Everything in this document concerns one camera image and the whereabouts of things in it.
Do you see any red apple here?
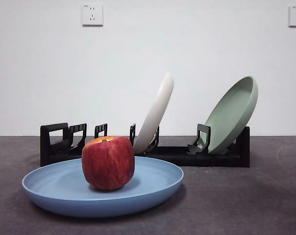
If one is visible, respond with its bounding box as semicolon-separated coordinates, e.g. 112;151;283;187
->
81;136;136;191

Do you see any green round plate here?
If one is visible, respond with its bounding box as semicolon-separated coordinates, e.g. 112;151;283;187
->
203;75;259;155

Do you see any white round plate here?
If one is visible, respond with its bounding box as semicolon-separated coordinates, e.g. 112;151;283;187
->
132;72;175;155

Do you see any black plate rack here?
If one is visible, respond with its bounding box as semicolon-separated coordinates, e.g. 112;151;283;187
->
39;122;251;168

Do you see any blue round plate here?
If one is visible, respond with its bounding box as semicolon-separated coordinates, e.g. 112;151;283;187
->
22;156;184;218

